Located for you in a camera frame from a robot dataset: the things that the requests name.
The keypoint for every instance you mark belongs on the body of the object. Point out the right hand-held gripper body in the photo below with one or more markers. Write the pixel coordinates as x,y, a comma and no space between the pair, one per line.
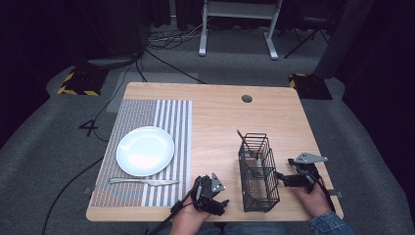
306,169

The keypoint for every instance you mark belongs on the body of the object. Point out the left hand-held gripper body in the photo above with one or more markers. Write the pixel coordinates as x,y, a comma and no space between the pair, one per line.
205,192

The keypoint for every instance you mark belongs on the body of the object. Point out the person's right hand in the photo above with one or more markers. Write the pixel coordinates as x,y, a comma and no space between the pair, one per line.
313,202

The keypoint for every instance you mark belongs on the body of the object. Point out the person's left hand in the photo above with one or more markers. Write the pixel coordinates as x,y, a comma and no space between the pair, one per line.
187,220

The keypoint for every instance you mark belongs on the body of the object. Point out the silver table knife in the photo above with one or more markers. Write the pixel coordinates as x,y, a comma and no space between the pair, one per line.
137,180

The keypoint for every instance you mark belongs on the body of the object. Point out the white round plate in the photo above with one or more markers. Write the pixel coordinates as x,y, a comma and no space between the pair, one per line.
145,150

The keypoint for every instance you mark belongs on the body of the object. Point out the black yellow striped floor base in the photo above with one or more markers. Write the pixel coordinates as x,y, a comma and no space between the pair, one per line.
83,83
311,86

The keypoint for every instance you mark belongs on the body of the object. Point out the grey striped placemat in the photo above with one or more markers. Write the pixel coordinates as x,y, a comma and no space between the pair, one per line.
137,111

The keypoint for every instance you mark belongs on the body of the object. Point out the black tripod stand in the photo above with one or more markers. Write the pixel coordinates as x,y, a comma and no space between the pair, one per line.
306,37

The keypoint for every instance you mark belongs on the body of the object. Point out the black tape floor mark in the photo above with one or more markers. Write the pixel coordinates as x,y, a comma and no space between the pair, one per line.
88,126

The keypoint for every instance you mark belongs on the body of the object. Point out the grey upright column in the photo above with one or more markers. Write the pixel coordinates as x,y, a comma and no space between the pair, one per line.
342,39

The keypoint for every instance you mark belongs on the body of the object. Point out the grey metal table bracket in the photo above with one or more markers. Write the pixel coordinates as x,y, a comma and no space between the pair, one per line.
336,194
87,190

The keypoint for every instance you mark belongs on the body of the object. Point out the white metal desk frame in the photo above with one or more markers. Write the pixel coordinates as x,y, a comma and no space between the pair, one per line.
241,9

